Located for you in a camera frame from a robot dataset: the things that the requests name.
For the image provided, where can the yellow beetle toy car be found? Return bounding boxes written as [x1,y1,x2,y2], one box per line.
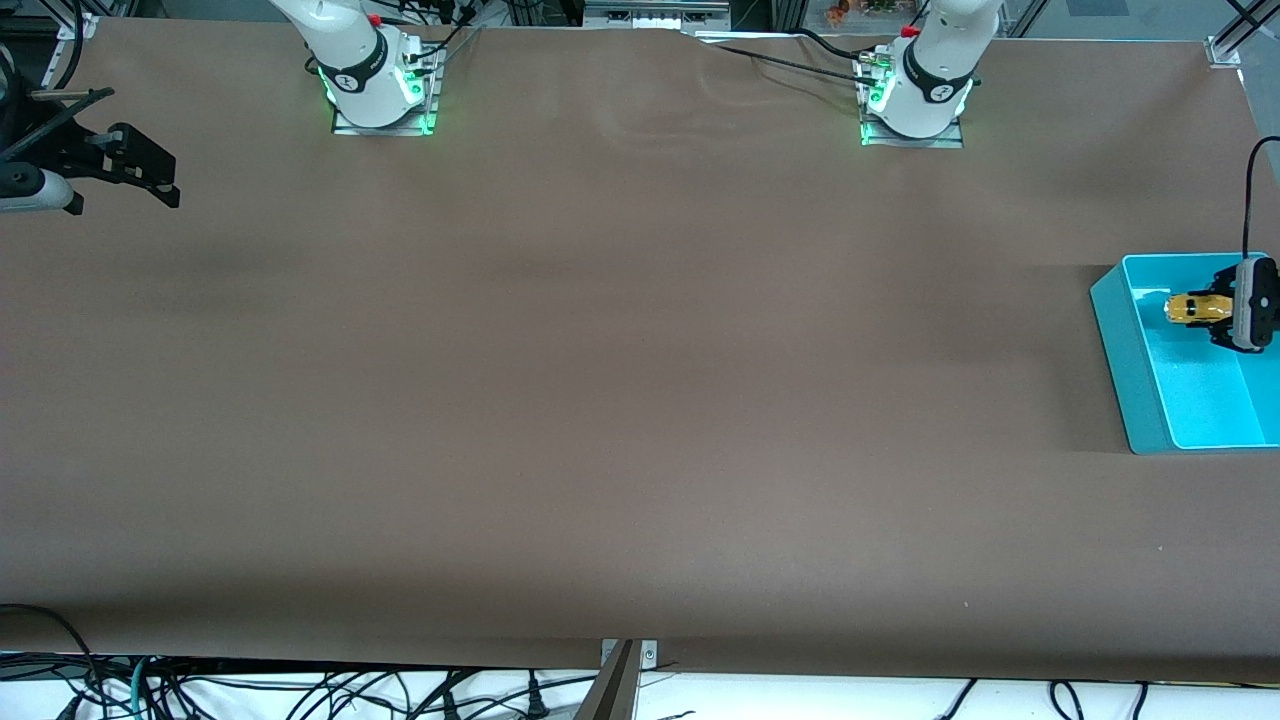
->
[1163,290,1233,327]

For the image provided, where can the teal plastic bin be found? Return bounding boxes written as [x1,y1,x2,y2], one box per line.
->
[1088,252,1280,456]

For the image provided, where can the brown table cover sheet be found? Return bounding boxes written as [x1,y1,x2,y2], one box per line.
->
[0,20,1280,686]

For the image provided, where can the dark brown support beam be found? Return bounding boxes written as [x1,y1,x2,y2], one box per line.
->
[573,640,641,720]

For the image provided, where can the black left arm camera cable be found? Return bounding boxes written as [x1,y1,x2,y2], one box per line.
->
[1242,136,1280,259]

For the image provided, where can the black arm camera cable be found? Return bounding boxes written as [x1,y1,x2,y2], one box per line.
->
[0,0,116,166]
[1242,136,1280,259]

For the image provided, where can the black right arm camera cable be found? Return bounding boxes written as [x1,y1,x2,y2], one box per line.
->
[0,0,116,166]

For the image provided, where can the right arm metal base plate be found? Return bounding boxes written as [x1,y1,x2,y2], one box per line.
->
[332,40,442,136]

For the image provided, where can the black base cable bundle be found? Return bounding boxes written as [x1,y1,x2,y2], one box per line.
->
[395,0,483,71]

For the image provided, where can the black looping floor cable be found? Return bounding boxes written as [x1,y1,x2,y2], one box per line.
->
[0,603,106,720]

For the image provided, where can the short black base cable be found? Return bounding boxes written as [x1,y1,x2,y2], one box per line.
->
[795,28,891,63]

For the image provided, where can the long black base cable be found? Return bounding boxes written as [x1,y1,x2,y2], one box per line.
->
[697,36,881,91]

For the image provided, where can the grey aluminium frame beam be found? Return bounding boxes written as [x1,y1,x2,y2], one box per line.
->
[583,0,733,29]

